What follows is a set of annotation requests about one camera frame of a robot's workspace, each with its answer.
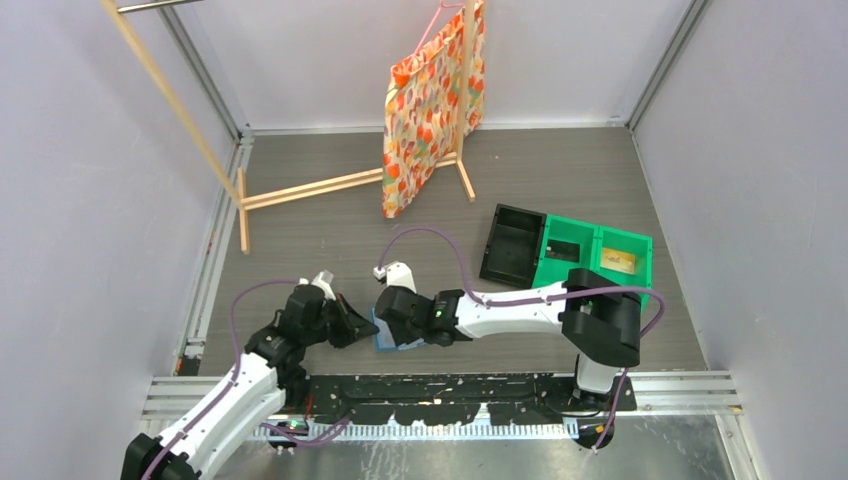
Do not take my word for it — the green plastic bin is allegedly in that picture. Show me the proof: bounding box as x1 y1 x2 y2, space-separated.
532 215 654 289

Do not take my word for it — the pink clothes hanger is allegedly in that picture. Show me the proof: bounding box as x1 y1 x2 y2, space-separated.
413 0 465 54

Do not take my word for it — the black plastic bin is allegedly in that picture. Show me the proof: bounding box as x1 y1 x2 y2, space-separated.
479 203 547 289

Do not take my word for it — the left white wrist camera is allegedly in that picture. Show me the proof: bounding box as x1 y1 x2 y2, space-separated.
298 270 337 301

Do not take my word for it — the wooden clothes rack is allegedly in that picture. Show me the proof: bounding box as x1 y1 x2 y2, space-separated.
101 1 476 253

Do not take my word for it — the aluminium frame rail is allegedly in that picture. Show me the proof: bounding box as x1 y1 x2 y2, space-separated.
141 371 744 421

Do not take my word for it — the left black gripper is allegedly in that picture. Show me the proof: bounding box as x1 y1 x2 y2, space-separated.
303 293 378 350

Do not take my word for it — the gold card in bin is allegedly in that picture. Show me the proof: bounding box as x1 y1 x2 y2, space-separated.
600 247 637 275

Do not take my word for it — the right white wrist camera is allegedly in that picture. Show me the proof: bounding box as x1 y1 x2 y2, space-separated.
373 261 417 293

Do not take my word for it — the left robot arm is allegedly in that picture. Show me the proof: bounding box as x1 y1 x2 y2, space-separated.
120 283 379 479

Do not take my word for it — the blue leather card holder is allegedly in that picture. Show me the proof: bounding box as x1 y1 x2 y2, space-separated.
369 305 429 354

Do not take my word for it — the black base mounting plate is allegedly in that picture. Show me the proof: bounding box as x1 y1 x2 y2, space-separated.
278 373 637 426

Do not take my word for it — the floral orange fabric bag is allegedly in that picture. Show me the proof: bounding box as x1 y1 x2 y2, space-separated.
382 1 486 218

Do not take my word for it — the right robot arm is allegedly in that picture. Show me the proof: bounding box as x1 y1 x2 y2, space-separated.
373 262 642 411

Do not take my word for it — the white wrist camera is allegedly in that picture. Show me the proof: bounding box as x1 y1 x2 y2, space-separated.
298 270 337 301
373 261 417 293

